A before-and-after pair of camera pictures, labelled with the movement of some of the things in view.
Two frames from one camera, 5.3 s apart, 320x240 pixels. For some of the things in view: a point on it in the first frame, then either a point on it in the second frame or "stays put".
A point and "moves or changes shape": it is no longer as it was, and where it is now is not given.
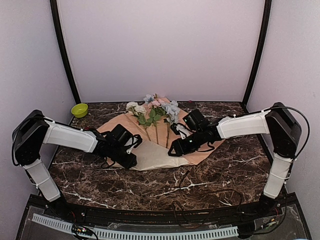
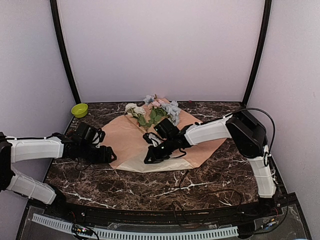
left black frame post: x=54 y=10 stays put
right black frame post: x=246 y=95 stays put
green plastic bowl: x=79 y=110 stays put
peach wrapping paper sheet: x=152 y=153 moves or changes shape
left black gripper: x=127 y=164 to x=105 y=156
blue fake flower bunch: x=170 y=111 stays put
